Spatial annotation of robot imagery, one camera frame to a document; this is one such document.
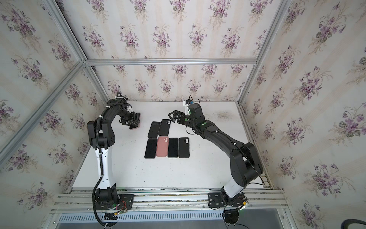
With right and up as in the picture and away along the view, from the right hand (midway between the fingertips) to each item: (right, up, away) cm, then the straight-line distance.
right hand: (172, 116), depth 82 cm
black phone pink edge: (-29, -6, +21) cm, 37 cm away
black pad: (0, -21, +11) cm, 23 cm away
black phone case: (-8, -8, +22) cm, 25 cm away
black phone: (-15, -10, +20) cm, 27 cm away
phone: (-15, -21, +11) cm, 28 cm away
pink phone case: (-8, -20, +13) cm, 25 cm away
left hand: (-30, -3, +22) cm, 37 cm away
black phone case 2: (+7, -22, +11) cm, 26 cm away
